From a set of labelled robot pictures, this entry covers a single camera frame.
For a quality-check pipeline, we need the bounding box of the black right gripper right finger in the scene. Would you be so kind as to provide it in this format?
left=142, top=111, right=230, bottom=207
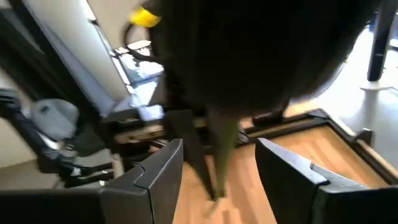
left=255, top=138, right=398, bottom=224

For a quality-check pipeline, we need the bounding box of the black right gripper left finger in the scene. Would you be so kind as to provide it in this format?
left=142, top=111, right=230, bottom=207
left=0, top=139, right=184, bottom=224

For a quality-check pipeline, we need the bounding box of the black artificial tulip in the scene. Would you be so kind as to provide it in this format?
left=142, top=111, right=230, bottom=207
left=149, top=0, right=379, bottom=202

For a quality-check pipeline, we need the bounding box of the yellow artificial tulip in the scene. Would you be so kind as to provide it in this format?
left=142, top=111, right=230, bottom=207
left=129, top=7, right=162, bottom=29

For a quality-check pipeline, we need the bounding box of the white rounded plastic device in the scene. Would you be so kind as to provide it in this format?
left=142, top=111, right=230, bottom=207
left=30, top=98, right=80, bottom=141

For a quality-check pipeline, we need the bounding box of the small black table-edge camera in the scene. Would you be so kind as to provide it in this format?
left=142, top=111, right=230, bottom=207
left=355, top=128, right=374, bottom=146

